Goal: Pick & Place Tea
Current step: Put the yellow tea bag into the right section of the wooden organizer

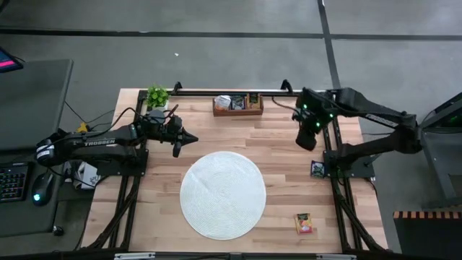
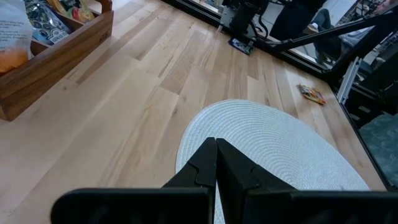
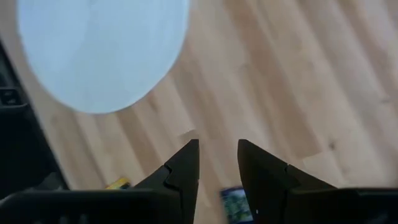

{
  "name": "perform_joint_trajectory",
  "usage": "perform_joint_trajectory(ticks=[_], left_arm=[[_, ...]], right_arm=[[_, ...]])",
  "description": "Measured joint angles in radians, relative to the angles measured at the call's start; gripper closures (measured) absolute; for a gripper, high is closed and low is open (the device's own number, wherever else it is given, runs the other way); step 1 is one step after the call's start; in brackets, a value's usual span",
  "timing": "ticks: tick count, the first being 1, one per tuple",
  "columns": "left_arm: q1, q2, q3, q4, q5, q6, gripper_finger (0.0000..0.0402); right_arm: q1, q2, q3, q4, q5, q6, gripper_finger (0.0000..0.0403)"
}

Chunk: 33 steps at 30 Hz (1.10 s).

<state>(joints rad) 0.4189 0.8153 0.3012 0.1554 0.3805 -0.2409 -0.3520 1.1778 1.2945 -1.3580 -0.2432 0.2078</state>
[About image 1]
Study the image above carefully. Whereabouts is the white cardboard box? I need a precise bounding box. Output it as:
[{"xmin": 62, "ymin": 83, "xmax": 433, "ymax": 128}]
[{"xmin": 73, "ymin": 161, "xmax": 102, "ymax": 191}]

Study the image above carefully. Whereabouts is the black computer mouse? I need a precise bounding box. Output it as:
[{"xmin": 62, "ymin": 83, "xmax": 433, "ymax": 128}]
[{"xmin": 31, "ymin": 172, "xmax": 55, "ymax": 207}]

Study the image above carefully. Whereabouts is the white round woven placemat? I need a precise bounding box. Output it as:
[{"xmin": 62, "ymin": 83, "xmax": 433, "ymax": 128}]
[{"xmin": 179, "ymin": 150, "xmax": 267, "ymax": 241}]

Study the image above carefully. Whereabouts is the black aluminium table frame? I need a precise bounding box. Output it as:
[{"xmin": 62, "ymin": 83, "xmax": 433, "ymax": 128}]
[{"xmin": 81, "ymin": 81, "xmax": 389, "ymax": 254}]

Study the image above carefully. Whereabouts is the small display screen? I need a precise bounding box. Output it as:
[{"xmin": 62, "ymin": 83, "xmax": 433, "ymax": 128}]
[{"xmin": 0, "ymin": 46, "xmax": 25, "ymax": 74}]

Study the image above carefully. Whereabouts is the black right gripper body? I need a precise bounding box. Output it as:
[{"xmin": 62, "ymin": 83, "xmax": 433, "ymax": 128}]
[{"xmin": 294, "ymin": 87, "xmax": 331, "ymax": 133}]

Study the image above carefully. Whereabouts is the dark grey desk surface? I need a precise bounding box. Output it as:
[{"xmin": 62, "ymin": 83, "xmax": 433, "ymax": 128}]
[{"xmin": 0, "ymin": 58, "xmax": 74, "ymax": 152}]

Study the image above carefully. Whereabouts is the dark panel with striped edge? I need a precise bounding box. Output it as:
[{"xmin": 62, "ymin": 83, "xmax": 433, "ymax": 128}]
[{"xmin": 392, "ymin": 210, "xmax": 462, "ymax": 260}]

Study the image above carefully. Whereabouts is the brown wooden compartment tray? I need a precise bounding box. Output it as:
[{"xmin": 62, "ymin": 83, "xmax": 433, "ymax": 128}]
[{"xmin": 212, "ymin": 92, "xmax": 265, "ymax": 117}]

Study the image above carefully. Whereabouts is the backlit computer keyboard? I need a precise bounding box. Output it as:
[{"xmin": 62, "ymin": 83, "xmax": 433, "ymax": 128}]
[{"xmin": 0, "ymin": 162, "xmax": 35, "ymax": 203}]

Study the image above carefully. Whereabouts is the green plant in white pot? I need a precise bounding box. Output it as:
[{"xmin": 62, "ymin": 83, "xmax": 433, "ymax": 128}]
[{"xmin": 146, "ymin": 84, "xmax": 170, "ymax": 111}]

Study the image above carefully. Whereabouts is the dark grey metal cart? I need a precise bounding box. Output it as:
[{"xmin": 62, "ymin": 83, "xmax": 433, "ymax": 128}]
[{"xmin": 398, "ymin": 92, "xmax": 462, "ymax": 210}]

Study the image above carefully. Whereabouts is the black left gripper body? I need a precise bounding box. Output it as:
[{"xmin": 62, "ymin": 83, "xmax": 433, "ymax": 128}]
[{"xmin": 162, "ymin": 113, "xmax": 185, "ymax": 159}]

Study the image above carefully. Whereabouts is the silver aluminium bracket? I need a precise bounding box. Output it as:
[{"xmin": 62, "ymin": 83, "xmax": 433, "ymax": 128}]
[
  {"xmin": 113, "ymin": 252, "xmax": 156, "ymax": 260},
  {"xmin": 316, "ymin": 253, "xmax": 357, "ymax": 260}
]

